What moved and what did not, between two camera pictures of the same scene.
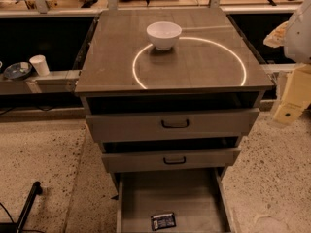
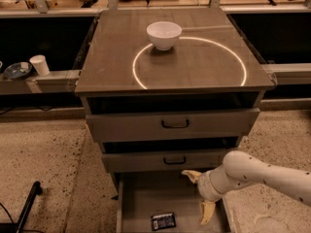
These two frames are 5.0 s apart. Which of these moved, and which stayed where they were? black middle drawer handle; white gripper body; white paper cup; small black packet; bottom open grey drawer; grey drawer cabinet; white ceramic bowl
Moved: white gripper body
Stayed: white ceramic bowl; bottom open grey drawer; grey drawer cabinet; black middle drawer handle; small black packet; white paper cup
